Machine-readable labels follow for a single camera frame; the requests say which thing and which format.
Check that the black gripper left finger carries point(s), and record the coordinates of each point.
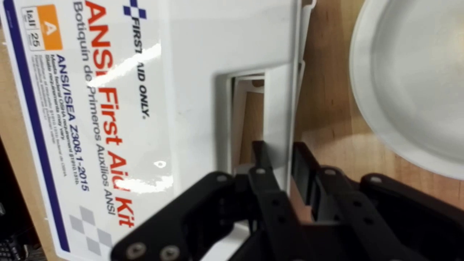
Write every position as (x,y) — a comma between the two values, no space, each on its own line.
(270,218)

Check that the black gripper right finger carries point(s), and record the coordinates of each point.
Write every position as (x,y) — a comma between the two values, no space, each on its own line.
(377,222)

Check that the white first aid kit box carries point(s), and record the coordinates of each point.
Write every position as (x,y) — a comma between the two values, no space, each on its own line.
(193,48)

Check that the white round plate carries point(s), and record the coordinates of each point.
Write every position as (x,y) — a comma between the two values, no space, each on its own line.
(415,77)

